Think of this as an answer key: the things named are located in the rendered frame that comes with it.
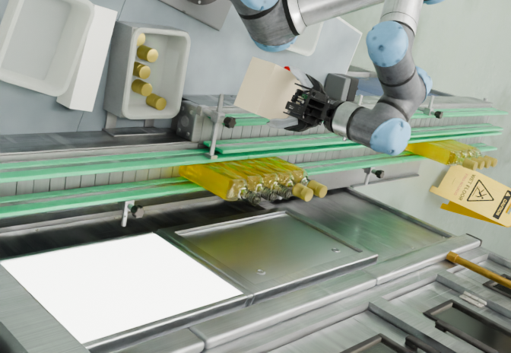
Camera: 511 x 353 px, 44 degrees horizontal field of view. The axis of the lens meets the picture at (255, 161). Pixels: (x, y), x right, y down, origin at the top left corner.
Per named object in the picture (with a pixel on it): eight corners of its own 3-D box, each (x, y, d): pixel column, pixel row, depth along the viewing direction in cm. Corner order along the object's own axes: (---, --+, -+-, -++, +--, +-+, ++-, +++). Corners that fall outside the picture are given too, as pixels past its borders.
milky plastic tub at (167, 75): (103, 109, 158) (122, 119, 152) (114, 20, 151) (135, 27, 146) (159, 109, 170) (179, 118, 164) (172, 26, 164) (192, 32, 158)
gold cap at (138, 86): (131, 78, 159) (142, 82, 156) (144, 78, 161) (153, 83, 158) (130, 92, 160) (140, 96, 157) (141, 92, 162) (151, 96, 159)
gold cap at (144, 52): (137, 44, 156) (147, 48, 154) (149, 45, 159) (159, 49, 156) (135, 58, 157) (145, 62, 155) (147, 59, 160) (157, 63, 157)
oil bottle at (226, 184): (177, 174, 165) (232, 205, 152) (181, 154, 164) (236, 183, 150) (194, 173, 170) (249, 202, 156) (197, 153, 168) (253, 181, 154)
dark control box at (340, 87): (322, 94, 219) (341, 101, 214) (326, 72, 217) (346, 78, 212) (335, 94, 225) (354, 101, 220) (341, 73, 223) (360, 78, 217)
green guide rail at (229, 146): (202, 144, 167) (222, 154, 162) (203, 141, 167) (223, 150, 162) (487, 125, 293) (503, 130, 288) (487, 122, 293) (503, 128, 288)
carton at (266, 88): (252, 56, 146) (275, 64, 141) (292, 76, 158) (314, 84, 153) (233, 104, 147) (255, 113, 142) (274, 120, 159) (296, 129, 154)
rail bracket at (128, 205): (97, 214, 152) (129, 236, 143) (101, 187, 150) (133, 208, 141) (112, 211, 155) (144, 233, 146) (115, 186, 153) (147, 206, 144)
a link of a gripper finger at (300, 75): (287, 52, 143) (303, 81, 139) (301, 60, 148) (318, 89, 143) (277, 61, 145) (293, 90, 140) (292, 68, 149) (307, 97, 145)
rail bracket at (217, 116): (188, 149, 165) (220, 165, 157) (199, 86, 160) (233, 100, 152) (197, 148, 167) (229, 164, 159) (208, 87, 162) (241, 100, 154)
